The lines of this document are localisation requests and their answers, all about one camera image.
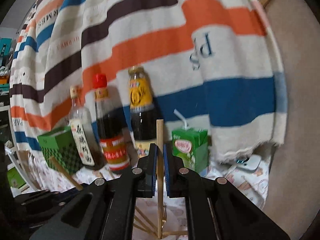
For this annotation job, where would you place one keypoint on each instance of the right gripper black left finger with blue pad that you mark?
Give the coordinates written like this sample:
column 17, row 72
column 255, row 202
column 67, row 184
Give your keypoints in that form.
column 147, row 181

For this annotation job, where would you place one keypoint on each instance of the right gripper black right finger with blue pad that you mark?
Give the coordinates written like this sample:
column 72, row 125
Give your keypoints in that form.
column 172, row 165

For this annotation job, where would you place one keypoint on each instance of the wooden chopstick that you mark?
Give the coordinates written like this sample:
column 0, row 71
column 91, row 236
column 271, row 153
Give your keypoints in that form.
column 142, row 226
column 174, row 233
column 146, row 218
column 160, row 176
column 164, row 216
column 65, row 173

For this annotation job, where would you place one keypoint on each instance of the green milk drink carton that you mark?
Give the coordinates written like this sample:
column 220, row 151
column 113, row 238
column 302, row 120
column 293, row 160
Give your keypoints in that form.
column 191, row 145

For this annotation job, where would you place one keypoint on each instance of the oyster sauce bottle yellow label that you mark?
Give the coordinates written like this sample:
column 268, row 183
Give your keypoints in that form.
column 143, row 112

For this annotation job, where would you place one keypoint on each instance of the clear cooking wine bottle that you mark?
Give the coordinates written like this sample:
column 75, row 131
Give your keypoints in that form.
column 81, row 127

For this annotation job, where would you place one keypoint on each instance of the red cap vinegar bottle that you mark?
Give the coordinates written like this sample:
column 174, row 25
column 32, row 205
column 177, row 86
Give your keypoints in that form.
column 110, row 127

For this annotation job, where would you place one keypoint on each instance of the green checkered box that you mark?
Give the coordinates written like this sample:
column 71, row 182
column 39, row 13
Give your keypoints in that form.
column 60, row 144

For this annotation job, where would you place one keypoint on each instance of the white electronic device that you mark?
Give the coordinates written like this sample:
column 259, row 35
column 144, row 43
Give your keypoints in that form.
column 249, row 164

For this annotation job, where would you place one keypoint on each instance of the striped hanging blanket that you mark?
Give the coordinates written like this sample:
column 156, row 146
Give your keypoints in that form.
column 215, row 61

